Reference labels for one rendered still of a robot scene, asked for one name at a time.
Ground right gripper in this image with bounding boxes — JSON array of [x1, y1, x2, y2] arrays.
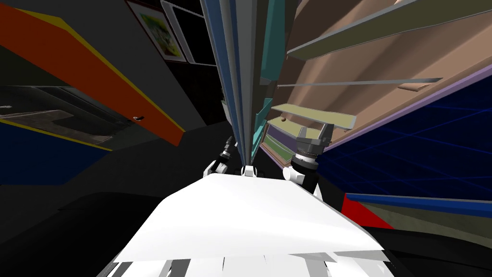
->
[[295, 123, 335, 157]]

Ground pale yellow drawer front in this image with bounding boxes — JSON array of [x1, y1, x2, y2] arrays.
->
[[271, 103, 357, 130], [267, 117, 323, 140]]

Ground green drawer front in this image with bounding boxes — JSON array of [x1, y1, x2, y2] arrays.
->
[[261, 134, 296, 163]]

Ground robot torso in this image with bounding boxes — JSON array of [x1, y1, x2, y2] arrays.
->
[[96, 164, 396, 277]]

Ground blue door leaf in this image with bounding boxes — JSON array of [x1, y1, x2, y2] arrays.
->
[[199, 0, 256, 166]]

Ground brown cupboard with shelves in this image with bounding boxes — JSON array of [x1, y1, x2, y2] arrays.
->
[[259, 0, 492, 170]]

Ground teal cupboard door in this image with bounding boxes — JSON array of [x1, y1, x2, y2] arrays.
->
[[251, 0, 287, 162]]

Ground white-framed dark window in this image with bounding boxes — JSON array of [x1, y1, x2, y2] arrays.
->
[[159, 0, 217, 67]]

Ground framed green yellow picture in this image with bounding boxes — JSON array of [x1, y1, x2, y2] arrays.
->
[[124, 0, 188, 63]]

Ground orange door with yellow edge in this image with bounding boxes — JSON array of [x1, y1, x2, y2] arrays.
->
[[0, 1, 186, 147]]

